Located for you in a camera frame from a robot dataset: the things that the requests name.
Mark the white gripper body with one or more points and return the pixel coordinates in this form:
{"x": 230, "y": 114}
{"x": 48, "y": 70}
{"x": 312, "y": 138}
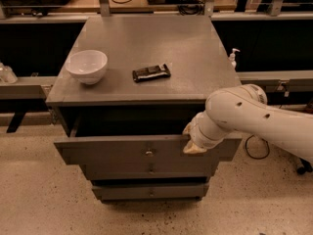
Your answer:
{"x": 198, "y": 130}

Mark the grey top drawer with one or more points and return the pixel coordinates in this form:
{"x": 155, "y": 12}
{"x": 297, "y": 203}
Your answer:
{"x": 102, "y": 140}

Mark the grey drawer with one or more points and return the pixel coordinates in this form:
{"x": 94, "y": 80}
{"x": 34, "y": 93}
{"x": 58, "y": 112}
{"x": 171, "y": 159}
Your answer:
{"x": 147, "y": 170}
{"x": 102, "y": 140}
{"x": 154, "y": 191}

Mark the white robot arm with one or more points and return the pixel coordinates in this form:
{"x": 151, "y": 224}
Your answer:
{"x": 245, "y": 109}

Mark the grey middle drawer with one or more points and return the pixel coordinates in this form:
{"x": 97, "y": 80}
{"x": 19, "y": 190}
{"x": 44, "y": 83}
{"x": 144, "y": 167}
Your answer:
{"x": 147, "y": 170}

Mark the grey drawer cabinet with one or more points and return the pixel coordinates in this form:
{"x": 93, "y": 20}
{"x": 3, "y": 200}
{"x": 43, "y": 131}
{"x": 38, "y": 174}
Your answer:
{"x": 188, "y": 45}

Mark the grey bottom drawer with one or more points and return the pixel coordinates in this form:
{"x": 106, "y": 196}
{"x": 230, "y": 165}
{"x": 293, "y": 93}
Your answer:
{"x": 154, "y": 191}

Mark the black snack bar wrapper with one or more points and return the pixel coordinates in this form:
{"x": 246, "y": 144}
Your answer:
{"x": 151, "y": 73}

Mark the white pump bottle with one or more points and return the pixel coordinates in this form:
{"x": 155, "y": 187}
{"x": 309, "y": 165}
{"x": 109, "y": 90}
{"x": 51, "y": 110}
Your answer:
{"x": 232, "y": 57}

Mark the black stand leg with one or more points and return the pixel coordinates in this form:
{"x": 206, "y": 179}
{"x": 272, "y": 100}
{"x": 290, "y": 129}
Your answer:
{"x": 305, "y": 167}

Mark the white ceramic bowl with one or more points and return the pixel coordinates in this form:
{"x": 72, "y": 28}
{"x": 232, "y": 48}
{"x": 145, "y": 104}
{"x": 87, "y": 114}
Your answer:
{"x": 88, "y": 66}

